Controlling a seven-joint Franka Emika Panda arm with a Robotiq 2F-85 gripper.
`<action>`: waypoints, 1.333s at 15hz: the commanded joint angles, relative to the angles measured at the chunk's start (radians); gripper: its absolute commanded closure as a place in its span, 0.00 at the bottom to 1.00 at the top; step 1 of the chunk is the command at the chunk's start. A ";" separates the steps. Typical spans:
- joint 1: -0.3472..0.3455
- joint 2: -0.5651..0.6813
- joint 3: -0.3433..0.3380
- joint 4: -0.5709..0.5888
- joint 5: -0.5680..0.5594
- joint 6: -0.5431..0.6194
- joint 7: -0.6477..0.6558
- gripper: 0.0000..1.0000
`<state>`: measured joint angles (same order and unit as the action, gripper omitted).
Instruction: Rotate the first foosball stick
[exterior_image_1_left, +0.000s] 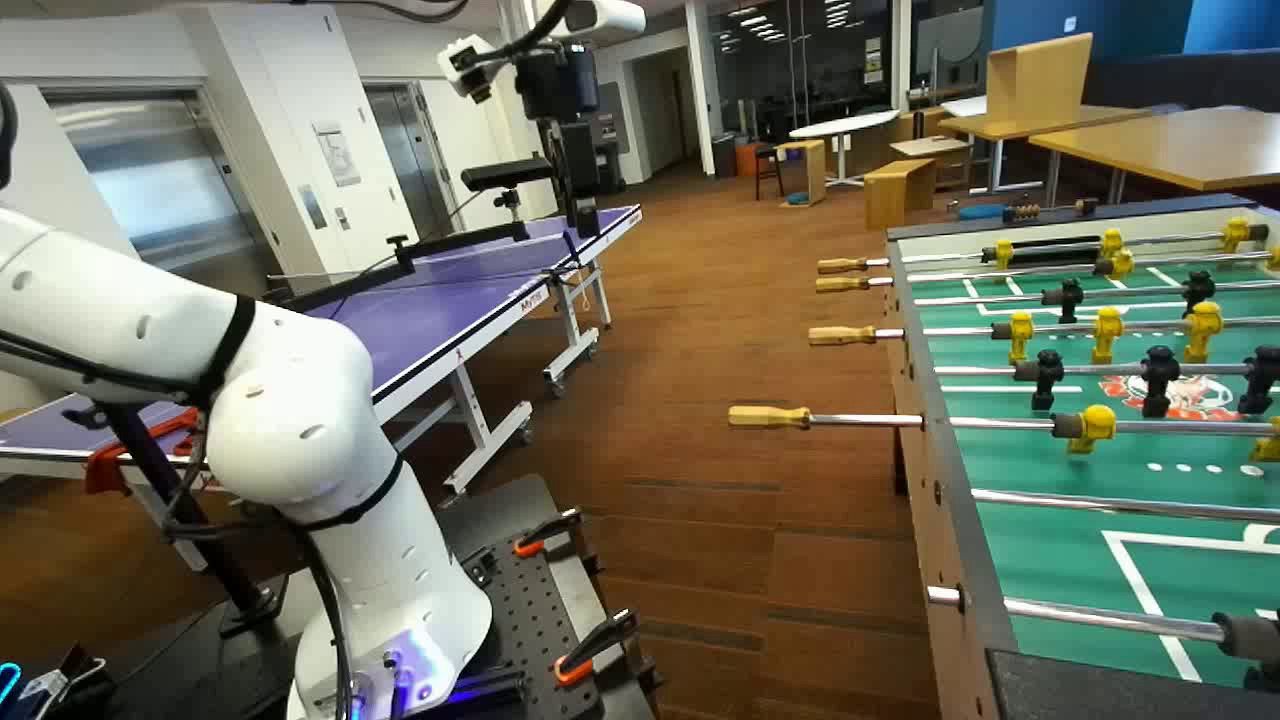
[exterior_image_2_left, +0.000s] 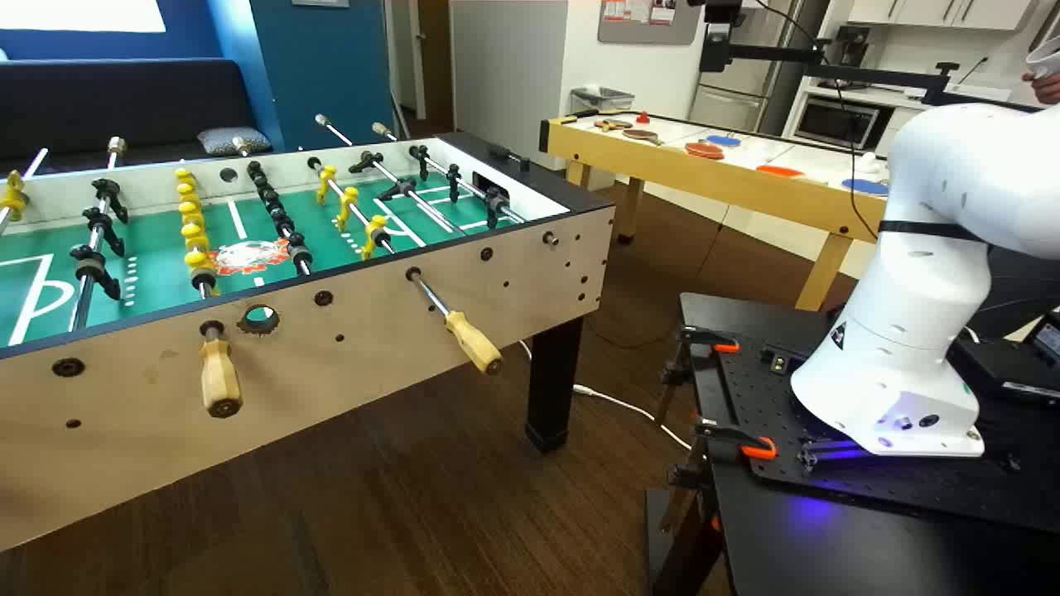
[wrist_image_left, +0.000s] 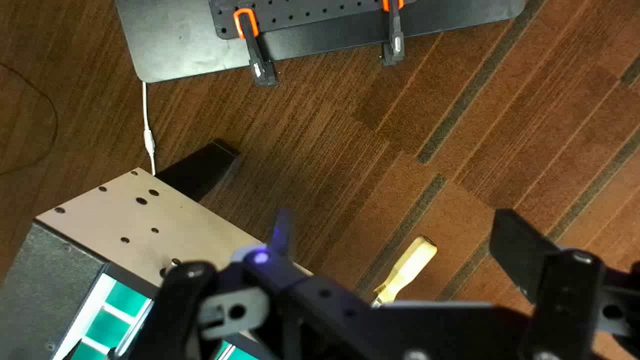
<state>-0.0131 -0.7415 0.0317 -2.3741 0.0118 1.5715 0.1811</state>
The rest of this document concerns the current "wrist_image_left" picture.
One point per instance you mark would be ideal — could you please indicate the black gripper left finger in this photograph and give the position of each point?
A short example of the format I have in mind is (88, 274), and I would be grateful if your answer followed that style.
(180, 312)

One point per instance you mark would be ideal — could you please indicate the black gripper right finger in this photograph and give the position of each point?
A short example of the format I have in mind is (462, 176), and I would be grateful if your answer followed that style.
(567, 300)

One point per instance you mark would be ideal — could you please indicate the bare silver foosball rod end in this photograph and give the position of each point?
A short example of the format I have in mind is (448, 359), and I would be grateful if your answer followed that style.
(172, 264)

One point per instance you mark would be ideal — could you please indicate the wooden foosball table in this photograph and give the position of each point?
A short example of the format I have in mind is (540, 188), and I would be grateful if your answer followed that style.
(133, 220)

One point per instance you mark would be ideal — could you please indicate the black foosball table leg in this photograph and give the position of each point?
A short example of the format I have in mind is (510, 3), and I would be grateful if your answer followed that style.
(201, 170)

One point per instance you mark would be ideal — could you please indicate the orange and black clamp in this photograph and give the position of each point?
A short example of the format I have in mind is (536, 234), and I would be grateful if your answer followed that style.
(257, 50)
(393, 41)

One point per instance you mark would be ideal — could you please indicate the black perforated board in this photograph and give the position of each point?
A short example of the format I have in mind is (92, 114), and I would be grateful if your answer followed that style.
(312, 12)

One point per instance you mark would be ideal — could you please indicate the grey metal base plate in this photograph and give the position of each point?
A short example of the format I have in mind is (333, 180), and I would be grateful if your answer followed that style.
(172, 46)

